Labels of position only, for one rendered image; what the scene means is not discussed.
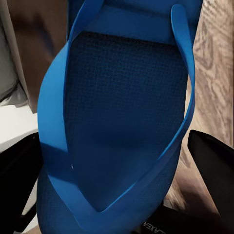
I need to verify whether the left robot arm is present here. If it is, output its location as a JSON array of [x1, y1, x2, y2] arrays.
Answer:
[[13, 180, 37, 234]]

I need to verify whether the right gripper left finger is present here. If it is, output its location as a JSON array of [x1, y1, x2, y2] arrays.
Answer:
[[0, 132, 44, 234]]

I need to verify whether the sandal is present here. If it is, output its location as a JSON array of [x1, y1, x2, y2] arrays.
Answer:
[[36, 0, 203, 234]]

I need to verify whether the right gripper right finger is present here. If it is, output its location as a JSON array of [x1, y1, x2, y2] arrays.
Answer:
[[187, 130, 234, 234]]

